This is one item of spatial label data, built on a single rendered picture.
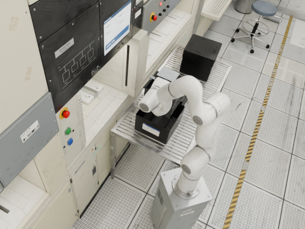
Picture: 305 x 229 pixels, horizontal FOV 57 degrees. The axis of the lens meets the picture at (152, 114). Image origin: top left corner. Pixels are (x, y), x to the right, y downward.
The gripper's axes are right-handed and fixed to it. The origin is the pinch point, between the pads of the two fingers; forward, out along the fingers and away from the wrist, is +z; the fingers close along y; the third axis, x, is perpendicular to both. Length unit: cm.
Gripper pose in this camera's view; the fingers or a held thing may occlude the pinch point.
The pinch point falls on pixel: (167, 77)
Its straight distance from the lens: 183.1
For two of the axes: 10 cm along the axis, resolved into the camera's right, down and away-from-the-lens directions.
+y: 8.8, 4.2, -2.3
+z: 4.6, -6.4, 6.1
